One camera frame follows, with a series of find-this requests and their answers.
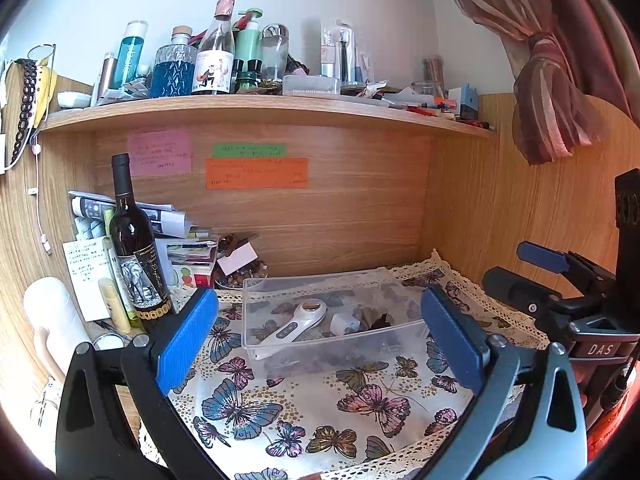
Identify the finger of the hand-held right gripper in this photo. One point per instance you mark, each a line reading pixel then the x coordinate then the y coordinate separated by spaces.
pixel 542 257
pixel 515 292

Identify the dark wine bottle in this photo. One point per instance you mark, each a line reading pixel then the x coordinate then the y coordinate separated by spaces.
pixel 132 230

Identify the low glass jar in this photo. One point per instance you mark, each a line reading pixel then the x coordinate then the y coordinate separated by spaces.
pixel 426 89

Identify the white facial massager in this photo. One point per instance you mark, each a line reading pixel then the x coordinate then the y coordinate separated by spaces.
pixel 295 325

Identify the green pump bottle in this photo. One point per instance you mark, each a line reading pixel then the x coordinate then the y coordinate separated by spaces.
pixel 248 37

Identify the white handwritten note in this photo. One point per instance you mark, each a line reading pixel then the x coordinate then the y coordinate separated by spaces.
pixel 85 272

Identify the tall teal bottle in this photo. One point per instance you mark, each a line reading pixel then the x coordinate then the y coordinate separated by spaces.
pixel 130 52

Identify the small white cap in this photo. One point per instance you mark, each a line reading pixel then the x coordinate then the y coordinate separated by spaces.
pixel 344 323

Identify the clear jar with silver lid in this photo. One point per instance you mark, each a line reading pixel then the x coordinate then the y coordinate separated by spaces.
pixel 274 50

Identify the blue pencil sharpener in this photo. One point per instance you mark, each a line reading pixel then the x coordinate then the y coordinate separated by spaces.
pixel 465 101

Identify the pink sticky note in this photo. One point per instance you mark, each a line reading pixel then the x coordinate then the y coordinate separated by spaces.
pixel 159 154

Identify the blue glass bottle with cork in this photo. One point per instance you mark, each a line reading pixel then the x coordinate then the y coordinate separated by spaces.
pixel 172 72

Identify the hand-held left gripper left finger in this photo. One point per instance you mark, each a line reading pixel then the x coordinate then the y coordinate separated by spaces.
pixel 187 340

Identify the green sticky note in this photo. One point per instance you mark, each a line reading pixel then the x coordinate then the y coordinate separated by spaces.
pixel 249 150

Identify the glass jar with sticks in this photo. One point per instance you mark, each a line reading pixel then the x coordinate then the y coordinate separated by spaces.
pixel 434 72

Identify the clear bottle with cartoon label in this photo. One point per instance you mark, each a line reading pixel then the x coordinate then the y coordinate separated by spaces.
pixel 214 60

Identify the butterfly print lace tablecloth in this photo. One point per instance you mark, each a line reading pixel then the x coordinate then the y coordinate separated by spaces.
pixel 300 410

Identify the orange sticky note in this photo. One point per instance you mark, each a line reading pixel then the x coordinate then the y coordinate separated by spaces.
pixel 256 173

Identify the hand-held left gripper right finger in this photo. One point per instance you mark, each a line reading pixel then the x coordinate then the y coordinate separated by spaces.
pixel 452 337

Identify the stack of papers and books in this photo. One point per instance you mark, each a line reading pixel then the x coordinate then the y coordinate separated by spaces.
pixel 185 240

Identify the white eraser block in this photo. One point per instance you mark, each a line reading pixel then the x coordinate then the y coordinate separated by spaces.
pixel 74 99

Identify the wooden shelf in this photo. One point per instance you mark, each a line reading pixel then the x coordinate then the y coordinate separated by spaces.
pixel 240 112

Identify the clear plastic container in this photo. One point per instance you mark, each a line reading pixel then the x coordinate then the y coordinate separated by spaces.
pixel 345 305

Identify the white brush box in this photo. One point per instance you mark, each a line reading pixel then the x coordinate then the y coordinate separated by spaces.
pixel 311 85

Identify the bowl of dried potpourri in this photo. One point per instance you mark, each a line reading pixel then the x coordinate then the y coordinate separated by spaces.
pixel 235 280

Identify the striped brown curtain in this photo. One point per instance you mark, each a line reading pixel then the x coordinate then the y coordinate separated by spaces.
pixel 560 45

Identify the yellow cloth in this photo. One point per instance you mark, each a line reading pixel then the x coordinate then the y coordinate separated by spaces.
pixel 47 87

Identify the clear toothbrush case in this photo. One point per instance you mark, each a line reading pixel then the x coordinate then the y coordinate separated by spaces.
pixel 345 52

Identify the yellow-green tube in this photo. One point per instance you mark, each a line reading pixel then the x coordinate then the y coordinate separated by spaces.
pixel 112 305

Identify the white cylindrical bottle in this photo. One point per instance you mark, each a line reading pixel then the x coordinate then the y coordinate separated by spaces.
pixel 50 315

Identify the silver pink small bottle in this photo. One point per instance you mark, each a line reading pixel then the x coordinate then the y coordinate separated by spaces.
pixel 105 75

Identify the black round-cap item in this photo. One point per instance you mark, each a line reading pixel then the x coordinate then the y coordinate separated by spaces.
pixel 380 321

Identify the white card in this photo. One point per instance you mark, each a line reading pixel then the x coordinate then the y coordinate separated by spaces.
pixel 237 260

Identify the pile of pens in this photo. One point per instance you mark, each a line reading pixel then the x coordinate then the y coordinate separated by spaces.
pixel 420 105

